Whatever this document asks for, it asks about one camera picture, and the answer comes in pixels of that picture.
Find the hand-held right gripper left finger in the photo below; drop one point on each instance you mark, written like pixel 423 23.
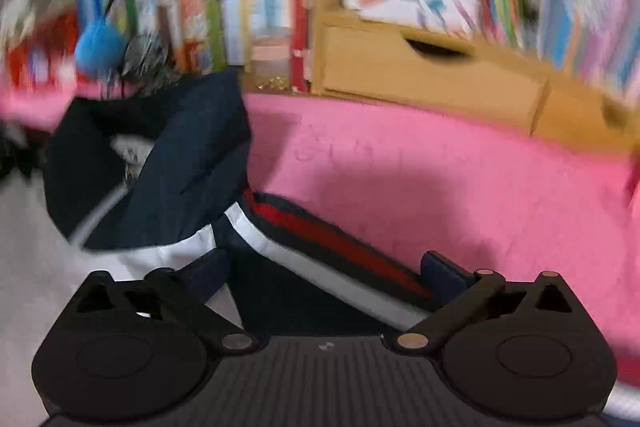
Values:
pixel 207 268

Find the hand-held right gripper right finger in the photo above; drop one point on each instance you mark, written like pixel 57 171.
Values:
pixel 442 274

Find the navy jacket with white stripes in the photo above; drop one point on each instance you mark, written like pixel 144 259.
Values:
pixel 195 157

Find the pink bunny-print blanket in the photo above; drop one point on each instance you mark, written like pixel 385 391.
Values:
pixel 450 187

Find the wooden drawer organizer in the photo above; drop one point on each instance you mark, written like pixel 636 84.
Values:
pixel 400 67

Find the pile of metal binder clips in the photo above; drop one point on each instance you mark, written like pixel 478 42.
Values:
pixel 147 62

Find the clear jar with pink lid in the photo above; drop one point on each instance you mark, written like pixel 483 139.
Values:
pixel 270 57

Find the blue plush ball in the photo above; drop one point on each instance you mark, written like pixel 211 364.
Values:
pixel 100 47

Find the red plastic crate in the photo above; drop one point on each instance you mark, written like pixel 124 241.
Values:
pixel 40 57

